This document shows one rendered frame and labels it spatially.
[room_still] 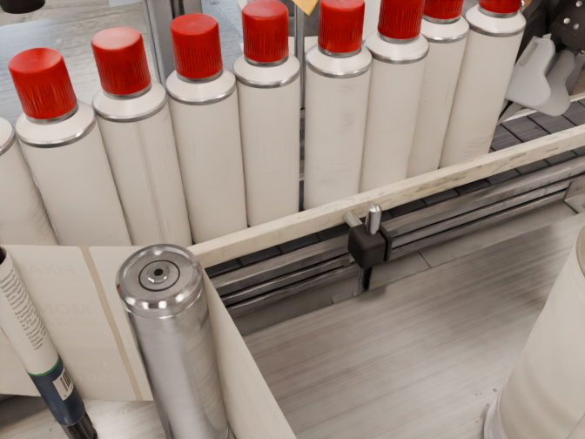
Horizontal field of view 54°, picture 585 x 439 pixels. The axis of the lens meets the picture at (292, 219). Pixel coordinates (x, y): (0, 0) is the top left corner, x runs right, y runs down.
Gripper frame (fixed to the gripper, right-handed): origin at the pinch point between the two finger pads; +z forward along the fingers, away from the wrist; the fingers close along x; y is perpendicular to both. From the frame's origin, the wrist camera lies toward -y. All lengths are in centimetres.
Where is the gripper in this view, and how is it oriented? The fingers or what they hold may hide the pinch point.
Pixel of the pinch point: (494, 108)
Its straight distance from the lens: 63.1
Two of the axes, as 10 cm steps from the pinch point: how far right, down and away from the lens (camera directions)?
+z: -4.5, 7.6, 4.6
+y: 4.1, 6.4, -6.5
